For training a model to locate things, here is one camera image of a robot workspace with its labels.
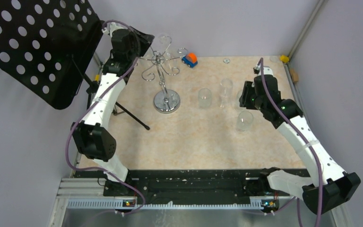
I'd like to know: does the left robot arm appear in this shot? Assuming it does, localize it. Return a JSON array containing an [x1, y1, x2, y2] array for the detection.
[[72, 26, 155, 195]]

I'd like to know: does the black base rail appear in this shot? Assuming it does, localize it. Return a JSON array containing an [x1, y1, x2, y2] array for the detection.
[[75, 168, 307, 211]]

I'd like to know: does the wine glass removed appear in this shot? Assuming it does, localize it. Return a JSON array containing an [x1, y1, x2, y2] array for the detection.
[[219, 78, 233, 108], [234, 90, 247, 111], [198, 88, 212, 109]]

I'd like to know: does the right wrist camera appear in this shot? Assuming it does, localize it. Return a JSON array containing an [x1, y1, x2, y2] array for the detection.
[[253, 65, 265, 76]]

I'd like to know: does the white round token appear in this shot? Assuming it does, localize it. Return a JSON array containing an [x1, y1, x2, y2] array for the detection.
[[223, 58, 230, 64]]

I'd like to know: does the orange blue toy car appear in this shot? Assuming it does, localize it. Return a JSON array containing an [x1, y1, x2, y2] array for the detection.
[[181, 53, 198, 68]]

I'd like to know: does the chrome wine glass rack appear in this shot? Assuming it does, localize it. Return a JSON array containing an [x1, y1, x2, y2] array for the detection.
[[138, 46, 188, 114]]

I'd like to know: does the small wooden block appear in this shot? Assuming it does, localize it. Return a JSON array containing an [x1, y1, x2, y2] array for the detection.
[[289, 69, 299, 83]]

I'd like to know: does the yellow corner piece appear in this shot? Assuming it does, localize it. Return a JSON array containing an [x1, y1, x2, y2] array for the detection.
[[279, 55, 290, 63]]

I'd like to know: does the black perforated music stand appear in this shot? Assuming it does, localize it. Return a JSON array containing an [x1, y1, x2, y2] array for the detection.
[[0, 0, 151, 131]]

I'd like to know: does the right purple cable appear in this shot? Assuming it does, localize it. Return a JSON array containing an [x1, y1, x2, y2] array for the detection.
[[258, 58, 325, 227]]

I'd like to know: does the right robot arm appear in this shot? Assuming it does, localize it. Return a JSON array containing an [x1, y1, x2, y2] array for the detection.
[[239, 65, 361, 214]]

